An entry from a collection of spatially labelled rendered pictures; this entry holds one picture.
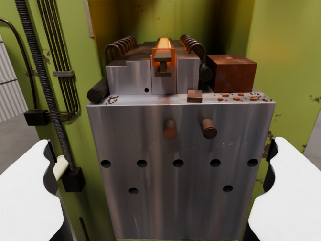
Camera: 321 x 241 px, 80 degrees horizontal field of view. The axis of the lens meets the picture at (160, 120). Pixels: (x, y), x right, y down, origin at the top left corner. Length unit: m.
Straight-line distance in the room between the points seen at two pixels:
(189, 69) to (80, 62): 0.32
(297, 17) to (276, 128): 0.32
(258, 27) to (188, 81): 0.26
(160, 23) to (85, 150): 0.59
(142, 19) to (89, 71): 0.39
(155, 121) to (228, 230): 0.41
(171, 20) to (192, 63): 0.49
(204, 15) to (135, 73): 0.54
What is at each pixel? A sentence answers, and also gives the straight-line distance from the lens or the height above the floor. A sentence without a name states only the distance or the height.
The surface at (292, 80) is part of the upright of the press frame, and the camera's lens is 0.68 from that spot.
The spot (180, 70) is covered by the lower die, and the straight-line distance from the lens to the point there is 0.43.
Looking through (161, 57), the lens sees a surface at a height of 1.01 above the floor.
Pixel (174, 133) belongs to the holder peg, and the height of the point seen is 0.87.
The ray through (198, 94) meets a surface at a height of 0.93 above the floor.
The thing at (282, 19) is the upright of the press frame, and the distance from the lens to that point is 0.63.
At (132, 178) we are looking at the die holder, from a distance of 0.50.
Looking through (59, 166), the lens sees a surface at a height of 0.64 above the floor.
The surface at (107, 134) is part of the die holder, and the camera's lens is 0.44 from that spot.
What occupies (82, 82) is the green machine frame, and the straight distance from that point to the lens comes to 0.63.
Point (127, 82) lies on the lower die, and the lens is 0.44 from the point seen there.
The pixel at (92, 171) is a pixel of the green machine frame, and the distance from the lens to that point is 0.80.
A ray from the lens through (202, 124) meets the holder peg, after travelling 0.39.
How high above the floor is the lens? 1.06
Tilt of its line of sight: 27 degrees down
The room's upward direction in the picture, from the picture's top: 2 degrees counter-clockwise
